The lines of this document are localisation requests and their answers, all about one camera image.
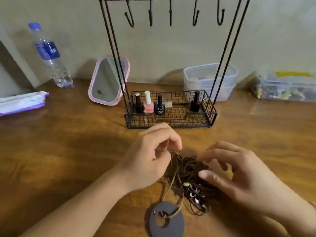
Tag clear plastic food container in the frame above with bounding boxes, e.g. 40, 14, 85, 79
184, 81, 236, 102
183, 62, 239, 90

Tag tangle of cord necklaces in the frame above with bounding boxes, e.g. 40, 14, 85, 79
158, 151, 218, 216

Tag person's left forearm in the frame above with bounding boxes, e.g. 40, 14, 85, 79
21, 168, 134, 237

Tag person's right hand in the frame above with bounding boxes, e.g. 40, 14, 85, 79
197, 140, 309, 220

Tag clear water bottle blue cap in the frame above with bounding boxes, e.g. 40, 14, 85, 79
28, 22, 74, 88

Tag black labelled nail polish bottle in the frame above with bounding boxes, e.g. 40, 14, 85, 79
155, 94, 165, 115

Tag white shelf unit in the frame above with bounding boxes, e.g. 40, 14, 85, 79
0, 23, 40, 98

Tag grey disc pendant necklace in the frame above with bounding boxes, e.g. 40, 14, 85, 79
149, 168, 185, 237

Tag pink framed mirror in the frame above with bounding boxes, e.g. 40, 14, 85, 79
88, 55, 131, 106

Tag clear storage box yellow handle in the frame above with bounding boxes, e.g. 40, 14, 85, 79
249, 71, 316, 103

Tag black wire jewelry stand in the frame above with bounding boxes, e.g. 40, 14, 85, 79
95, 0, 252, 129

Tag person's left hand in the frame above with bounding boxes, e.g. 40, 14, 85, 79
114, 122, 183, 193

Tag pink nail polish bottle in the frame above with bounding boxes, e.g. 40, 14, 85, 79
143, 91, 155, 114

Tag white purple wet wipes pack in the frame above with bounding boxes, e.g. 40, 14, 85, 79
0, 91, 49, 118

